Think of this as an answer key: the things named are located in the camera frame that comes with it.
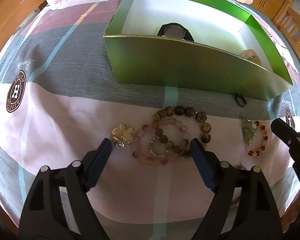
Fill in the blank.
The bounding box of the green jade pendant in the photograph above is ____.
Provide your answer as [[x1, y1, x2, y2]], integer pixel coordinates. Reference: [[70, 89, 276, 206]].
[[241, 118, 257, 145]]

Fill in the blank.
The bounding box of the small black ring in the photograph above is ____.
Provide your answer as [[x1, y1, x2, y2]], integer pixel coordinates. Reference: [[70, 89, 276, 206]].
[[234, 93, 248, 107]]

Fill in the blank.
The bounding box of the gold flower brooch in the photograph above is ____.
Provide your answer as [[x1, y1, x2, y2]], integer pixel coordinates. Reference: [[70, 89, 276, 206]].
[[111, 124, 134, 148]]

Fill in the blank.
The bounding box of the patchwork pink grey duvet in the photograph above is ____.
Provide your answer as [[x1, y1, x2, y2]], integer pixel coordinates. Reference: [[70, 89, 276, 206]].
[[0, 0, 300, 239]]

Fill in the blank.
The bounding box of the brown wooden bead bracelet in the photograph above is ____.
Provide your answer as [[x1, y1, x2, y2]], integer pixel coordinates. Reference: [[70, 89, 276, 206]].
[[151, 105, 212, 158]]

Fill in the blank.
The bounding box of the right hand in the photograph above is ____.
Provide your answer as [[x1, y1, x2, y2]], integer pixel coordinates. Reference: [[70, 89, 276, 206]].
[[280, 190, 300, 233]]

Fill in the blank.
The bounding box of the wooden footboard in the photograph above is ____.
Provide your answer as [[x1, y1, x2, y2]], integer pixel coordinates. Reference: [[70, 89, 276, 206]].
[[273, 0, 300, 58]]

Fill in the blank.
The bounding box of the small rhinestone bracelet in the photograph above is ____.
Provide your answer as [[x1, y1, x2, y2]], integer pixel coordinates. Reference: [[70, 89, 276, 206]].
[[148, 137, 171, 158]]

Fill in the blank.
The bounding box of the black wristwatch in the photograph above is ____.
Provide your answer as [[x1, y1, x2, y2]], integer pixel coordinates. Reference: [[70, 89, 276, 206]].
[[157, 23, 194, 42]]

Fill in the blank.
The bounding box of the cream white bangle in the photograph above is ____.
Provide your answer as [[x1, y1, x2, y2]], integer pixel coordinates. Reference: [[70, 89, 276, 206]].
[[238, 49, 262, 65]]

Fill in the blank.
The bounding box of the red orange bead bracelet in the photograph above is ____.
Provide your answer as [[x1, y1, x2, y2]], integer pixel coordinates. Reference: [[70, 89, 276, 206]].
[[244, 120, 269, 157]]

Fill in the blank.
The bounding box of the green white cardboard box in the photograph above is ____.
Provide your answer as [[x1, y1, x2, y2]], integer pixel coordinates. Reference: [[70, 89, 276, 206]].
[[104, 0, 293, 101]]

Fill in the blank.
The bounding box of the pink crystal bead bracelet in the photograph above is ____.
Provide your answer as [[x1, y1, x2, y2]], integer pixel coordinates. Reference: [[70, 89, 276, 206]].
[[131, 116, 192, 167]]

